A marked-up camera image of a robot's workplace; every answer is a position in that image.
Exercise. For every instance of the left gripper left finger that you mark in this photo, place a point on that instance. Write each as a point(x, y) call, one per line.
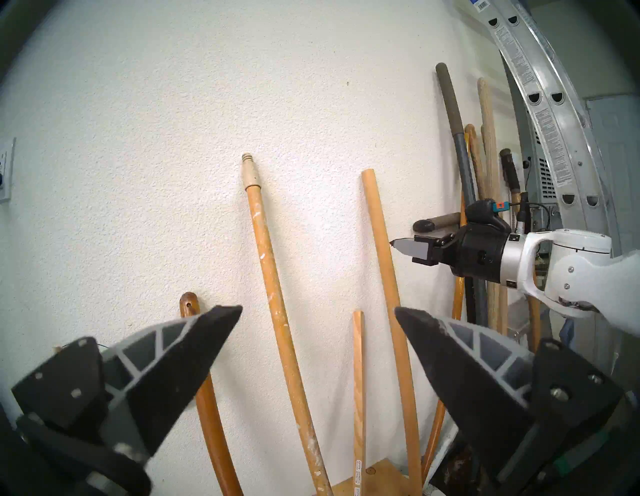
point(165, 365)

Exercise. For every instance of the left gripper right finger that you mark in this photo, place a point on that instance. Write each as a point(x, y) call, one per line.
point(480, 380)

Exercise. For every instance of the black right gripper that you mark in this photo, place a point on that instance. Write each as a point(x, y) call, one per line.
point(477, 255)

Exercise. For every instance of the plain light wooden dowel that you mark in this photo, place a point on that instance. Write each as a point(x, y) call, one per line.
point(386, 260)

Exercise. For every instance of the thin square wooden stick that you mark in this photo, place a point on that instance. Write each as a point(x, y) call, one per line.
point(358, 375)

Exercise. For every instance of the paint-spattered pole with threaded tip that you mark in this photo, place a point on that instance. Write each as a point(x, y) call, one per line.
point(275, 290)

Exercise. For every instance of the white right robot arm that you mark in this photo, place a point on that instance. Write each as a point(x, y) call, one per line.
point(585, 280)

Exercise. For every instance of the light wooden board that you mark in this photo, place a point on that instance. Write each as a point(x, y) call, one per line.
point(385, 480)

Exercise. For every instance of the aluminium extension ladder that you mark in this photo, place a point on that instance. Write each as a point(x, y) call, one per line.
point(545, 125)

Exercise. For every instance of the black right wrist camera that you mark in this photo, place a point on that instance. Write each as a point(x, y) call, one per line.
point(482, 215)

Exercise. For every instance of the white wall outlet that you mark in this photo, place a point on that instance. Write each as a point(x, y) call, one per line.
point(5, 170)

